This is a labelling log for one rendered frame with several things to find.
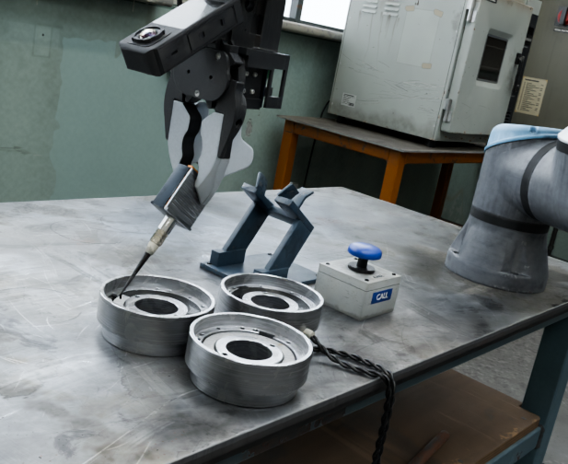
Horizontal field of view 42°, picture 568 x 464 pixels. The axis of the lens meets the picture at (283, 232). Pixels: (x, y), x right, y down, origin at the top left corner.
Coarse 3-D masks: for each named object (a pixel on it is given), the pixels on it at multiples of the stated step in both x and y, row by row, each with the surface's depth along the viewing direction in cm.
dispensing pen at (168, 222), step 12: (180, 168) 70; (168, 180) 70; (180, 180) 69; (168, 192) 69; (156, 204) 69; (168, 216) 70; (156, 228) 70; (168, 228) 70; (156, 240) 69; (132, 276) 69
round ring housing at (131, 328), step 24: (120, 288) 70; (144, 288) 72; (168, 288) 73; (192, 288) 72; (120, 312) 63; (144, 312) 66; (168, 312) 70; (120, 336) 64; (144, 336) 63; (168, 336) 64
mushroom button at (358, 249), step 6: (348, 246) 86; (354, 246) 85; (360, 246) 85; (366, 246) 85; (372, 246) 85; (354, 252) 84; (360, 252) 84; (366, 252) 84; (372, 252) 84; (378, 252) 84; (360, 258) 84; (366, 258) 84; (372, 258) 84; (378, 258) 84; (360, 264) 85; (366, 264) 86
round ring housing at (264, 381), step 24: (192, 336) 60; (240, 336) 65; (264, 336) 67; (288, 336) 66; (192, 360) 60; (216, 360) 58; (240, 360) 57; (264, 360) 61; (216, 384) 58; (240, 384) 58; (264, 384) 58; (288, 384) 59
